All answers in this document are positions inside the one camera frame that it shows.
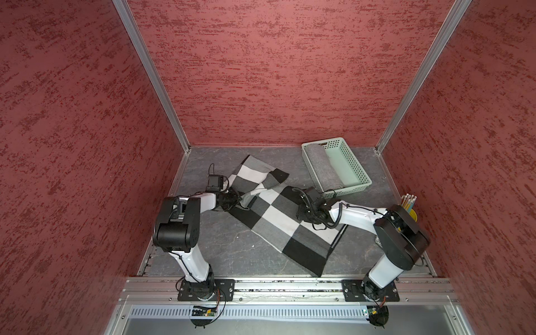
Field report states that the grey knitted scarf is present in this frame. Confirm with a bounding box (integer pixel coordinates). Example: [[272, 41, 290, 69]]
[[305, 144, 344, 191]]

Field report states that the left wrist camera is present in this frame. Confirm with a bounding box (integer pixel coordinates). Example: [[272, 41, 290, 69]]
[[205, 174, 226, 193]]

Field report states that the aluminium front rail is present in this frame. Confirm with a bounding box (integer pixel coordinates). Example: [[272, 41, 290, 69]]
[[119, 276, 460, 306]]

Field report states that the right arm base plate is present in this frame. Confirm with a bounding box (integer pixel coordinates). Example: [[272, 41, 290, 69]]
[[341, 279, 400, 304]]

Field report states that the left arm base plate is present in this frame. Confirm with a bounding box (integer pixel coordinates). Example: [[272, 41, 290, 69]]
[[176, 279, 236, 302]]

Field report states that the light green plastic basket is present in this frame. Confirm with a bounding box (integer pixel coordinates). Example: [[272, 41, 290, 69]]
[[301, 138, 372, 198]]

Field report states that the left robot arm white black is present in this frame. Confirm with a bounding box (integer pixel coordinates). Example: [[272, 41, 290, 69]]
[[152, 190, 240, 301]]

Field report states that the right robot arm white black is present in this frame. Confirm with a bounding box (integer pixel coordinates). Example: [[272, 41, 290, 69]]
[[292, 188, 431, 302]]

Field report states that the black white checkered scarf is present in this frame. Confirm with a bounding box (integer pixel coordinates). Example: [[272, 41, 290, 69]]
[[228, 155, 346, 277]]

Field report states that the yellow pencil cup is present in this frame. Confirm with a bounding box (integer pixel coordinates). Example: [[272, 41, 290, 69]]
[[408, 208, 418, 222]]

